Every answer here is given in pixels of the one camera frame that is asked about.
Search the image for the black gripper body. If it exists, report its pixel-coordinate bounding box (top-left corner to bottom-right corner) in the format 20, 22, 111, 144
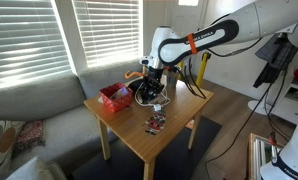
144, 65, 166, 93

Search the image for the white Franka robot base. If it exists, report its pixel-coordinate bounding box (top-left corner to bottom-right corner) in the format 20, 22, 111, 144
259, 103, 298, 180

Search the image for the silver metal cup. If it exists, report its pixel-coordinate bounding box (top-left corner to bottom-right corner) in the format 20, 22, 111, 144
166, 73, 179, 88

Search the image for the black oval zip case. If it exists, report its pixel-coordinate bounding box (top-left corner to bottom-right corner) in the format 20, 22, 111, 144
127, 77, 147, 98

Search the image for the red woven basket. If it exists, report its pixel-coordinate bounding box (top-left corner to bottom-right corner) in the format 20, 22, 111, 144
99, 82, 134, 113

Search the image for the light wooden side table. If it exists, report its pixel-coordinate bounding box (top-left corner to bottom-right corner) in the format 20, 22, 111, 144
83, 77, 215, 180

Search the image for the orange printed paper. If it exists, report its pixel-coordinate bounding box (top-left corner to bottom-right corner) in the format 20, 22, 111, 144
185, 119, 196, 130

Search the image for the narrow white window blind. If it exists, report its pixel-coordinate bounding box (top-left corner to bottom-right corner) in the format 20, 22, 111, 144
72, 0, 142, 68

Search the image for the white entrance door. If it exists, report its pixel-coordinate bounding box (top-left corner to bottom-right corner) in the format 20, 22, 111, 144
163, 0, 208, 78

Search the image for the dark blue floor rug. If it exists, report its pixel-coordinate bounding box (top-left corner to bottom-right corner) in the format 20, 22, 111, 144
72, 115, 223, 180

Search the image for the white round stand base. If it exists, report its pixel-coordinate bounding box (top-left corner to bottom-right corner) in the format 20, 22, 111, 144
247, 99, 273, 116

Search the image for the grey sofa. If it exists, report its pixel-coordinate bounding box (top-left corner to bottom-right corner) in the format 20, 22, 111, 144
0, 59, 144, 180

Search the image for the black hanging garment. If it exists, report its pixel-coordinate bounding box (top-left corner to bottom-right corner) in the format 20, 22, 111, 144
253, 32, 298, 89

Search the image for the red patterned cloth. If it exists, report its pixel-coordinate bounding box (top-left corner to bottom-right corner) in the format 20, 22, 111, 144
13, 119, 46, 156

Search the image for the wide white window blind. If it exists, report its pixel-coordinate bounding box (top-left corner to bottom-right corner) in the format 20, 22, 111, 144
0, 0, 72, 92

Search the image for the white cushion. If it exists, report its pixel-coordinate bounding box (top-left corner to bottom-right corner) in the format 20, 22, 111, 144
6, 155, 68, 180

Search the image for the white shelf unit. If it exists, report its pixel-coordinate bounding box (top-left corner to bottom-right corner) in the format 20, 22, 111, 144
272, 78, 298, 126

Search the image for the brown circle patterned cushion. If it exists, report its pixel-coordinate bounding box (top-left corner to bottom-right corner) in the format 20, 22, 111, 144
0, 118, 26, 176

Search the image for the white charging cable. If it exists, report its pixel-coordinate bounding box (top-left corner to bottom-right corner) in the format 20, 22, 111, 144
134, 81, 172, 108

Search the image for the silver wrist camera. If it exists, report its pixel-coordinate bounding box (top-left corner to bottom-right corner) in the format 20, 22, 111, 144
138, 56, 154, 68

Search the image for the orange curved handle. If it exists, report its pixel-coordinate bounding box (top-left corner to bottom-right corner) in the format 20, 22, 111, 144
124, 69, 147, 80

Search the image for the yellow post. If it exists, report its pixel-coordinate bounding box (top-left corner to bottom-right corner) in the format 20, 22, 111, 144
195, 50, 212, 88
177, 60, 185, 80

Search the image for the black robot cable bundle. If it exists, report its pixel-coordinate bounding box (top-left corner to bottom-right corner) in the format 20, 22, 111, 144
175, 13, 265, 100

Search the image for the black floor cable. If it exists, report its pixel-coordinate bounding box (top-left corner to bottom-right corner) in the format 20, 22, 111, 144
204, 68, 292, 180

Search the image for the wooden box frame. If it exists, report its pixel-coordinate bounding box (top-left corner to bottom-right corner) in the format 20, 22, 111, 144
248, 132, 283, 180

